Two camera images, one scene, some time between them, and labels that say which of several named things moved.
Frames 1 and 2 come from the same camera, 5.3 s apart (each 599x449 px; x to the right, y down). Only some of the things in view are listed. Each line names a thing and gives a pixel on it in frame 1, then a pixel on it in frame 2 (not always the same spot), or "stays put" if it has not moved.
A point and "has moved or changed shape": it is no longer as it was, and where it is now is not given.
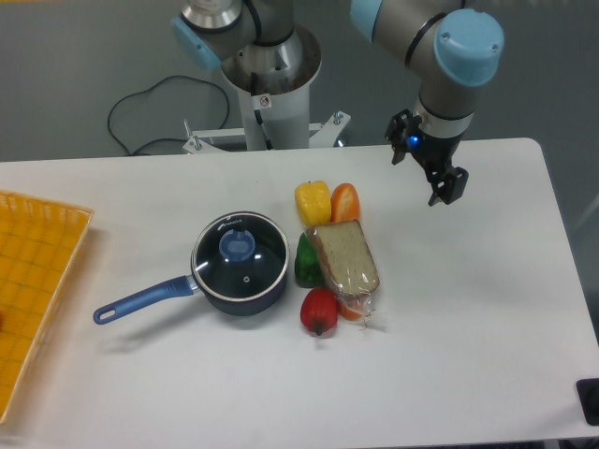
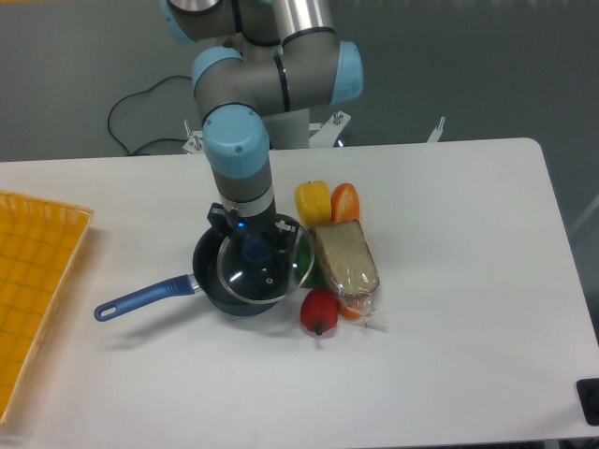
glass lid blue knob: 240,255 has moved or changed shape
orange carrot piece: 347,313 stays put
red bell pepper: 319,310 stays put
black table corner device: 589,394 stays put
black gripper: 434,152 → 284,232
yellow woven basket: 39,242 stays put
